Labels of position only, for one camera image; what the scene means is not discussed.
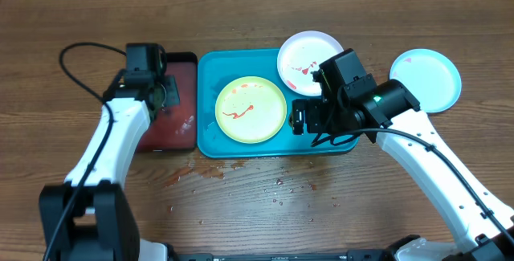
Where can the white plate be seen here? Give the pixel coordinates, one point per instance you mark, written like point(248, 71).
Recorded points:
point(301, 55)

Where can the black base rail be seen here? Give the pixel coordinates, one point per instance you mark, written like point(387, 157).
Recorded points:
point(351, 255)

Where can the teal plastic tray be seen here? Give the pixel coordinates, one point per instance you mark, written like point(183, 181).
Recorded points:
point(216, 69)

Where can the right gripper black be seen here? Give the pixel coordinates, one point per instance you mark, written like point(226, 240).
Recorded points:
point(316, 111)

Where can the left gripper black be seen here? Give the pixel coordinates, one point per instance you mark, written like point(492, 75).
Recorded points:
point(170, 83)

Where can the yellow green plate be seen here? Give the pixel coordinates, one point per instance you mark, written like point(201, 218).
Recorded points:
point(250, 110)

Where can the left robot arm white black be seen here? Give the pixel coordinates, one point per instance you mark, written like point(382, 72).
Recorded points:
point(88, 217)

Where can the light blue plate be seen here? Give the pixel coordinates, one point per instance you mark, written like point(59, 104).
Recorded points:
point(430, 76)

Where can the black tray with red water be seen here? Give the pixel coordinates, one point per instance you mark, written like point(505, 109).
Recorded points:
point(175, 127)

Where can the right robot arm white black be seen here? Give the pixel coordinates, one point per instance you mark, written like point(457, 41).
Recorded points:
point(352, 104)

